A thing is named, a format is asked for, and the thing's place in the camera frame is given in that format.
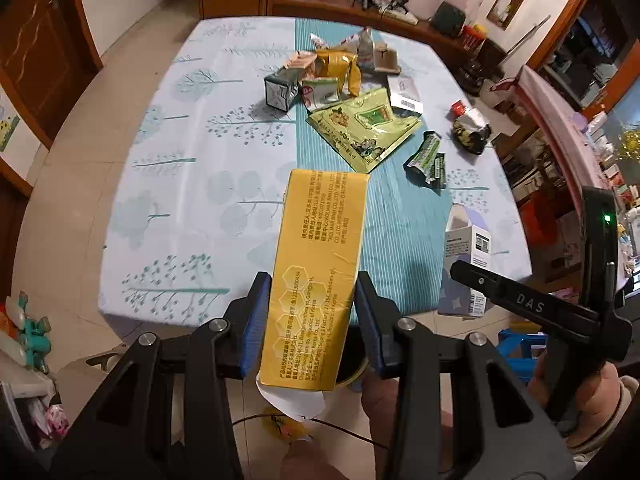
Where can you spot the long wooden bench cabinet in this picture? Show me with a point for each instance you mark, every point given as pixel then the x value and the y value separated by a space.
pixel 300 6

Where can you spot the teal toy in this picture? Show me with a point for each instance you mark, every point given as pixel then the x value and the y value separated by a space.
pixel 35 335

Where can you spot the dark green appliance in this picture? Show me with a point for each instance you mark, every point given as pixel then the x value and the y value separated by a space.
pixel 449 19

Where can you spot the brown paper carton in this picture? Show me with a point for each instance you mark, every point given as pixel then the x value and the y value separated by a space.
pixel 300 61

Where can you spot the table with pink cloth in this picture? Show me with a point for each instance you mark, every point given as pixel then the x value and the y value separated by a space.
pixel 560 130

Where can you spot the yellow foil pouch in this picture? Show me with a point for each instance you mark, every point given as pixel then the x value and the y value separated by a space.
pixel 337 67

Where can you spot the wooden door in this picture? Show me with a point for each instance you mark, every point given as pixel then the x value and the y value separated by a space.
pixel 40 50

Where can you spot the large yellow green bag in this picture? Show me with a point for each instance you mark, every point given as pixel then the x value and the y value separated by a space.
pixel 365 130

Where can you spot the white green snack bag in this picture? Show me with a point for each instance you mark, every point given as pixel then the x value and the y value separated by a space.
pixel 365 45

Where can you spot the brown egg carton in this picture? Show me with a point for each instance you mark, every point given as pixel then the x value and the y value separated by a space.
pixel 386 59

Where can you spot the dark crumpled bag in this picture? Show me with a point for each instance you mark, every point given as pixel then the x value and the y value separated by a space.
pixel 470 132

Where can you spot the blue plastic stool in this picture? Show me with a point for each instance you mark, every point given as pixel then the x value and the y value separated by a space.
pixel 517 355

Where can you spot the silver green box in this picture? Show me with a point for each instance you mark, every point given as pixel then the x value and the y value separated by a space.
pixel 280 91

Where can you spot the yellow cardboard box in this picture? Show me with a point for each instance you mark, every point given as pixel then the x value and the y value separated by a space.
pixel 315 260

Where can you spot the printed tablecloth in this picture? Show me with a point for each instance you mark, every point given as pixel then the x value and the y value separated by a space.
pixel 200 185

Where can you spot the small red packet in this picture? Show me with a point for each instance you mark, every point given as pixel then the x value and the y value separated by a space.
pixel 458 108

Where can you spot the person's right forearm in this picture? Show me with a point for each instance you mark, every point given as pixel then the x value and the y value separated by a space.
pixel 622 425

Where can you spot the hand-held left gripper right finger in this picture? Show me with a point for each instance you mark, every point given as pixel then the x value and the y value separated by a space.
pixel 372 332

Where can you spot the person's right hand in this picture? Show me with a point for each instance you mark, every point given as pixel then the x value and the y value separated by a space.
pixel 585 400

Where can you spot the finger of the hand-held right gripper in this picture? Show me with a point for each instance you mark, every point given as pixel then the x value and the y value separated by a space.
pixel 477 280

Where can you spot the white purple carton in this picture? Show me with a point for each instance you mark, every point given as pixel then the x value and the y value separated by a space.
pixel 470 240

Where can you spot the green snack wrapper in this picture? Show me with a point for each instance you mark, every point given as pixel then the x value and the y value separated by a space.
pixel 427 160

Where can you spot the white box grey end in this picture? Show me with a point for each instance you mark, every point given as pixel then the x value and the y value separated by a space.
pixel 405 91

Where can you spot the white set-top box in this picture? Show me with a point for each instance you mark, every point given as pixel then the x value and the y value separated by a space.
pixel 401 12

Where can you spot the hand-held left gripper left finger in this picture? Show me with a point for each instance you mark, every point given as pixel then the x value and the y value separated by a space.
pixel 252 332

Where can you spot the black pot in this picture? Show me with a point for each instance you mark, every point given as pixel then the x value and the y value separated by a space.
pixel 470 74

